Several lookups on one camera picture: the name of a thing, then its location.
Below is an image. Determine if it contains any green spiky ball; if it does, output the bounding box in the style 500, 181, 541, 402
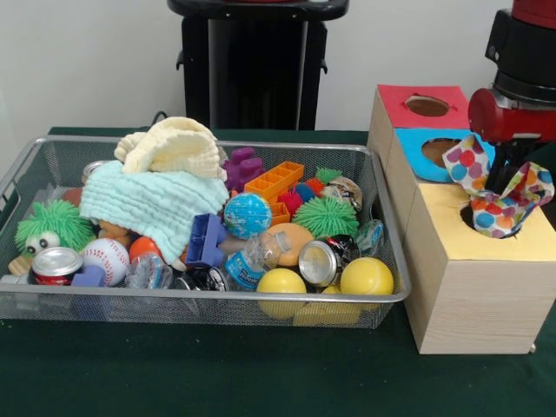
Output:
15, 200, 96, 257
293, 197, 361, 239

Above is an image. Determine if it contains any dark green side-table cloth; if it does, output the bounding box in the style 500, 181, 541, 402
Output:
520, 141, 556, 186

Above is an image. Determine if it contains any silver mesh bin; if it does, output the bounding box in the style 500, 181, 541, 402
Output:
0, 135, 412, 329

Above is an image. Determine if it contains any yellow ball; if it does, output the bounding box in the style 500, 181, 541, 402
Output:
340, 257, 395, 312
255, 268, 308, 321

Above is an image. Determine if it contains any orange building block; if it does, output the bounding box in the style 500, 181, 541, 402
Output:
243, 161, 305, 228

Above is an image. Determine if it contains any mint green cloth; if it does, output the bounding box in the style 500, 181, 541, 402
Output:
80, 160, 230, 266

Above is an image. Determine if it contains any cream cloth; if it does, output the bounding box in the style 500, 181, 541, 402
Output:
114, 116, 228, 180

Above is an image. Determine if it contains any black soda can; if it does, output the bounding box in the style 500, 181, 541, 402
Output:
298, 233, 361, 288

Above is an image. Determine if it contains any polka dot cloth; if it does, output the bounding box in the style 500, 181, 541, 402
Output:
441, 134, 556, 239

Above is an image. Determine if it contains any silver red soda can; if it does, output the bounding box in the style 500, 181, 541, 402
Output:
28, 246, 84, 287

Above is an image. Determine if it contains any wooden three-hole box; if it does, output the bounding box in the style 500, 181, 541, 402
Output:
367, 84, 556, 355

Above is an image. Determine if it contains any dark green table cloth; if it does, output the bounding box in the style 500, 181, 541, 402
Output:
0, 125, 556, 417

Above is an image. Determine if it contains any blue globe ball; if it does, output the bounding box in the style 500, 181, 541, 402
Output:
223, 194, 273, 241

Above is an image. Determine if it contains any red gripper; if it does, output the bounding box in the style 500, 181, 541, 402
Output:
467, 88, 556, 195

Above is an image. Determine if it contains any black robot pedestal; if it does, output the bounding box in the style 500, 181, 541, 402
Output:
167, 0, 351, 130

